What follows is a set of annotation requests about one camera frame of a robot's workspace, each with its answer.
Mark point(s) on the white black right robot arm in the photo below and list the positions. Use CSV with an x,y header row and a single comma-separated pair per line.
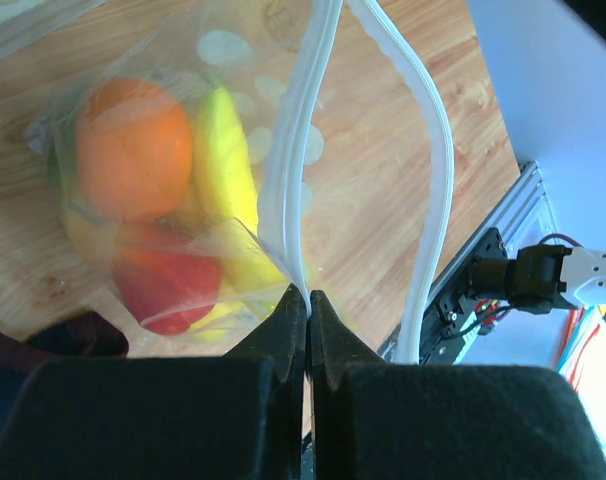
x,y
542,278

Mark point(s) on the yellow banana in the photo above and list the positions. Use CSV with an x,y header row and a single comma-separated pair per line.
x,y
222,169

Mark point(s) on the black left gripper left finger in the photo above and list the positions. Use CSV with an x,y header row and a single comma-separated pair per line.
x,y
234,416

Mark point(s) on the orange fruit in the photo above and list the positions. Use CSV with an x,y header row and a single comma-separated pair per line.
x,y
134,150

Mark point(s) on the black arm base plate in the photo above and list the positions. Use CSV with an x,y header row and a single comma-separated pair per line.
x,y
451,308

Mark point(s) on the dark navy cloth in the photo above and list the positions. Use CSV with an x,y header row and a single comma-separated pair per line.
x,y
85,335

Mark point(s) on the clear dotted zip top bag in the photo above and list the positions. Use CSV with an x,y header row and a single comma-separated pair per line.
x,y
347,133

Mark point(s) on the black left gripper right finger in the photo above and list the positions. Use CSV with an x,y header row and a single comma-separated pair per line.
x,y
377,420

